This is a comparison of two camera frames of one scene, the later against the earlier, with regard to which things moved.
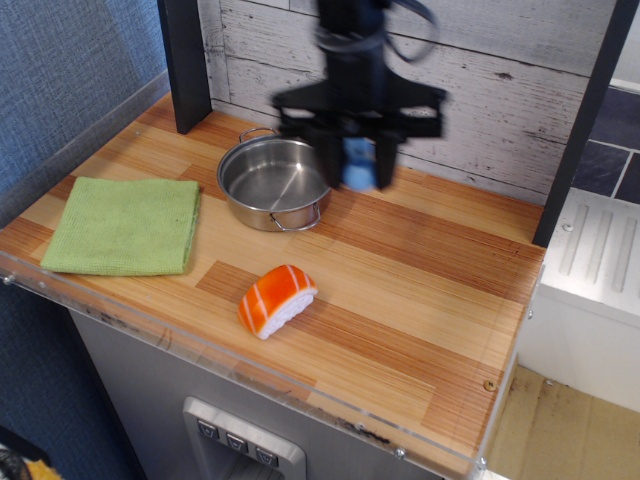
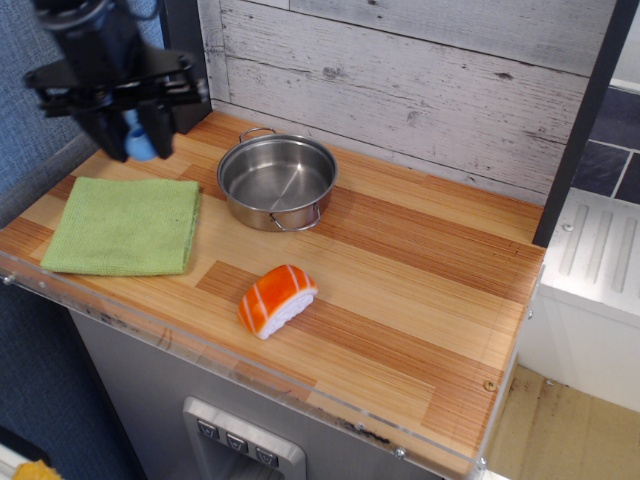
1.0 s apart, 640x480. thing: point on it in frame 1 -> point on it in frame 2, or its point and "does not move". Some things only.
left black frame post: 182,35 does not move
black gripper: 360,98 -> 107,73
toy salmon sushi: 275,299 does not move
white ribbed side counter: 582,326 does not move
